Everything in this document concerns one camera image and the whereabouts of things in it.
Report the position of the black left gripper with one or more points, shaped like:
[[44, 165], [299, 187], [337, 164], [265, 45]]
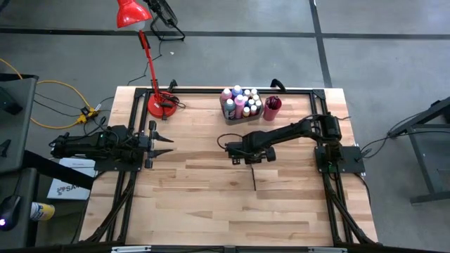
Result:
[[149, 144]]

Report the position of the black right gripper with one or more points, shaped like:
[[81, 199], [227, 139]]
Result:
[[247, 149]]

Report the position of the large pink paint bottle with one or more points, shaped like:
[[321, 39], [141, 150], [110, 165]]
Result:
[[239, 105]]

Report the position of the small ochre paint bottle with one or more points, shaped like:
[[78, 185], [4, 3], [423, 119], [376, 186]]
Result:
[[254, 91]]

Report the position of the large blue paint bottle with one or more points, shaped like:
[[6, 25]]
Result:
[[237, 90]]

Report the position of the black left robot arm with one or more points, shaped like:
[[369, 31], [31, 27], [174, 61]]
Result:
[[95, 144]]

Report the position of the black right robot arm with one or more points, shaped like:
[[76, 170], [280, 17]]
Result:
[[295, 131]]

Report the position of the red desk lamp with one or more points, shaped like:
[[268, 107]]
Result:
[[161, 107]]

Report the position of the grey plastic bin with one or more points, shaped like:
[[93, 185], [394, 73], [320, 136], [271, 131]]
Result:
[[242, 121]]

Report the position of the red-pink plastic cup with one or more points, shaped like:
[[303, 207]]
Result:
[[271, 114]]

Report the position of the white printed cardboard box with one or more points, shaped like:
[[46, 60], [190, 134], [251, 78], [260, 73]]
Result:
[[67, 191]]

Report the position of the black diagonal beam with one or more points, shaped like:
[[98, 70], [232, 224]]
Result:
[[56, 170]]

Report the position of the yellow labelled can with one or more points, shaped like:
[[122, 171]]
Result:
[[44, 212]]

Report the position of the dark grey side desk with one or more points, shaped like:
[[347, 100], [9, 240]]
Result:
[[21, 133], [17, 239]]

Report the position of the black desktop device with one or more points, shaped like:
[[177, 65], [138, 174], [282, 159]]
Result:
[[8, 103]]

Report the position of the black computer mouse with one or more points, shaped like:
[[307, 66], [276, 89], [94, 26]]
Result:
[[8, 211]]

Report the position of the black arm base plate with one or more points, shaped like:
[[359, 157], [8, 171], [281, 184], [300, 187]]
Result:
[[105, 166], [351, 161]]

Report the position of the black aluminium table frame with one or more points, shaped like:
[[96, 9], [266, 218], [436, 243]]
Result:
[[197, 91]]

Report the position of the silver metal bracket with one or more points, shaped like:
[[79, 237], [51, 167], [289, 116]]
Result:
[[130, 249], [327, 250]]

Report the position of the black adjustable desk frame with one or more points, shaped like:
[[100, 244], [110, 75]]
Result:
[[422, 165]]

